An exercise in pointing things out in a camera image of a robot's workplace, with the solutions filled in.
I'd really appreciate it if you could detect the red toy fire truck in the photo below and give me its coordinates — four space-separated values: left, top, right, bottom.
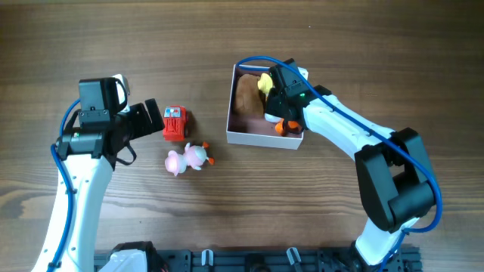
163 105 188 142

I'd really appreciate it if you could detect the white orange duck toy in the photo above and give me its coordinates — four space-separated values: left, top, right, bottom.
264 113 303 137

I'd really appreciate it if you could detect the pink rubber duck toy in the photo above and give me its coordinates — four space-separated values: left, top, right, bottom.
165 141 215 176

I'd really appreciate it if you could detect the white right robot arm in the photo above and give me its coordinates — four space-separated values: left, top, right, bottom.
266 83 442 270

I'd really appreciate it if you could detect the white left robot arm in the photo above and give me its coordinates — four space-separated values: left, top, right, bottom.
33 99 163 271

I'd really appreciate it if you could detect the white square container box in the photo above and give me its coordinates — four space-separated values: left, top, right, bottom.
225 65 304 150

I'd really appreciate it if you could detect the yellow rubber duck toy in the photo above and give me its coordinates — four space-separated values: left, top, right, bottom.
257 73 274 95

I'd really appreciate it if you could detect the brown plush toy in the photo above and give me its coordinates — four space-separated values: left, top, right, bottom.
233 74 264 118

